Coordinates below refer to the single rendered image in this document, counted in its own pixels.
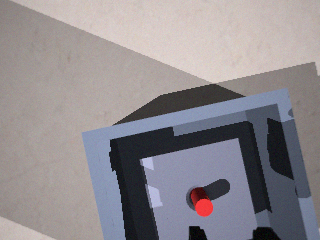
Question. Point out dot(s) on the red cylinder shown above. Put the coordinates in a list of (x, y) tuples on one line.
[(202, 203)]

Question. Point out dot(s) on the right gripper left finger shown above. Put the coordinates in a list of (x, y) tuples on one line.
[(195, 233)]

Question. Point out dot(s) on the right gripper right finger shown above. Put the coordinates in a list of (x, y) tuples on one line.
[(264, 233)]

